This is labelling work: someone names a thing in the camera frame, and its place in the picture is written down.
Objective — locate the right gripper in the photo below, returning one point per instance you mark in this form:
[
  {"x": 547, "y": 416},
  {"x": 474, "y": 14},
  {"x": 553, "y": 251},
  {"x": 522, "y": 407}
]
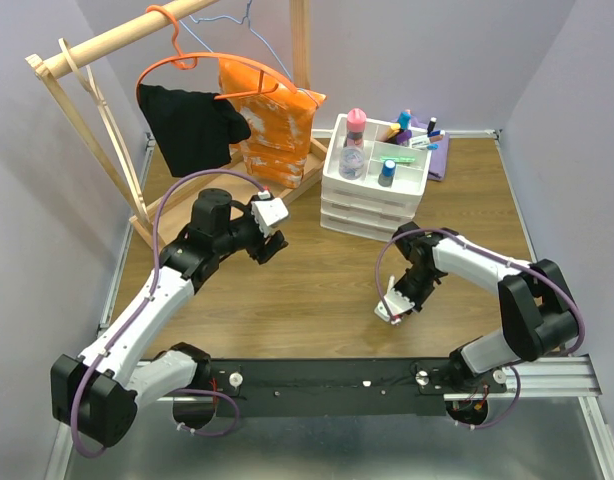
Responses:
[{"x": 414, "y": 299}]

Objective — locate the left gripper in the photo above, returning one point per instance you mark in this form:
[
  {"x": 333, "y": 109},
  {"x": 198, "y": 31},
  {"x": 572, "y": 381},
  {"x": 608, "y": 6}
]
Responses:
[{"x": 264, "y": 252}]

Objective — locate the blue grey stamp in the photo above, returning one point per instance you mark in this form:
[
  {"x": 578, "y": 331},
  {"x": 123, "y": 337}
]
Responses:
[{"x": 387, "y": 173}]

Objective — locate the paper clip jar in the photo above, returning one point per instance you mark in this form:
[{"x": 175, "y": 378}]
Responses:
[{"x": 351, "y": 163}]

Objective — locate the green highlighter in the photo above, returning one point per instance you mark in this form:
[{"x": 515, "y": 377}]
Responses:
[{"x": 399, "y": 159}]

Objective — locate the black purple highlighter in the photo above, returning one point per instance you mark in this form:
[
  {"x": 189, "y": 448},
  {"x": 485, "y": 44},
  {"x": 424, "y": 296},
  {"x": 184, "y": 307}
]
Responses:
[{"x": 402, "y": 138}]

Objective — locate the orange pink highlighter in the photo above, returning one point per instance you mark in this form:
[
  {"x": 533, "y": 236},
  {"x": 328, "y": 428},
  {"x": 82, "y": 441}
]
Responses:
[{"x": 392, "y": 130}]

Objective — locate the pink capped tube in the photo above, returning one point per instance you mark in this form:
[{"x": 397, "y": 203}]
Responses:
[{"x": 355, "y": 128}]

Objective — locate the black tip white pen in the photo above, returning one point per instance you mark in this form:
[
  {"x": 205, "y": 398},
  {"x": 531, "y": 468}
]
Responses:
[{"x": 431, "y": 125}]

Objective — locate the black blue highlighter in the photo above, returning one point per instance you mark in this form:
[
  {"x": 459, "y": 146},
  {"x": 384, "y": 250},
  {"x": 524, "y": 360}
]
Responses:
[{"x": 404, "y": 120}]

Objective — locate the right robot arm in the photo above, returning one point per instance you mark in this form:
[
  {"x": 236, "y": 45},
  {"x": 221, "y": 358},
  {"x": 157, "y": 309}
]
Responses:
[{"x": 538, "y": 313}]

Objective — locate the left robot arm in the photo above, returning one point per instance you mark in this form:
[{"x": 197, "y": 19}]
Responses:
[{"x": 99, "y": 392}]

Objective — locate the orange bleached shorts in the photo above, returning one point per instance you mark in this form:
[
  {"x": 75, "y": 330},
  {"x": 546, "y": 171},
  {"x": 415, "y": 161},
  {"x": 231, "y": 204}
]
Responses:
[{"x": 280, "y": 122}]

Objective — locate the white drawer organizer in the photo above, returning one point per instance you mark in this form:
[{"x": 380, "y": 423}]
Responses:
[{"x": 362, "y": 207}]

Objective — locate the purple cloth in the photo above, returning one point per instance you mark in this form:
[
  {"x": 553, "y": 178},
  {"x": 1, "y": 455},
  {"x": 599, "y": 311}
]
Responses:
[{"x": 438, "y": 162}]

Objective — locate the black garment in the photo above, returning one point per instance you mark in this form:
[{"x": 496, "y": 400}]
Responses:
[{"x": 194, "y": 130}]

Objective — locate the wooden hanger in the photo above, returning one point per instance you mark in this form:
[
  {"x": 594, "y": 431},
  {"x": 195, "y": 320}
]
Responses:
[{"x": 90, "y": 85}]

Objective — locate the wooden clothes rack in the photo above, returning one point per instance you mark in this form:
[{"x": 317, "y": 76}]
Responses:
[{"x": 50, "y": 71}]

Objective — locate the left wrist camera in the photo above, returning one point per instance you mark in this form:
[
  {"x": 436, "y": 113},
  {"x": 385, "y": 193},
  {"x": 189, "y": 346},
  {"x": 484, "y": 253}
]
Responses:
[{"x": 269, "y": 214}]

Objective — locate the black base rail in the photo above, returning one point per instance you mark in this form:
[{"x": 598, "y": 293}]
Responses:
[{"x": 340, "y": 387}]

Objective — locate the blue wire hanger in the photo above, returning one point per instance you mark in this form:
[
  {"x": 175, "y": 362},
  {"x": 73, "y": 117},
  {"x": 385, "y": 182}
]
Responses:
[{"x": 260, "y": 30}]

